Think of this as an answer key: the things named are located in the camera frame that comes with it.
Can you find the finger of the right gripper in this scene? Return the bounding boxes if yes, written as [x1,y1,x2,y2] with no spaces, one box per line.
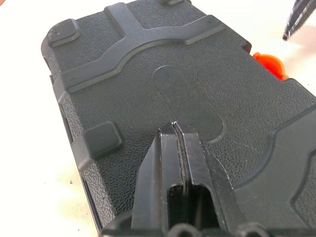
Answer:
[282,0,316,41]

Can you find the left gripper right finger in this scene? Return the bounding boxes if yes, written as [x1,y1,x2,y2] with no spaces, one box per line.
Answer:
[175,122,248,230]

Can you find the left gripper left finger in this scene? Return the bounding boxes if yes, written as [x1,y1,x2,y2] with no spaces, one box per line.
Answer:
[130,120,186,231]

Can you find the black plastic tool case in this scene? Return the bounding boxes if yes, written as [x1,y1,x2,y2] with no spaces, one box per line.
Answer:
[40,0,316,233]

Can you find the orange plastic part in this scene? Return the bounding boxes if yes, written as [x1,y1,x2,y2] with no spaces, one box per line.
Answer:
[252,51,290,81]

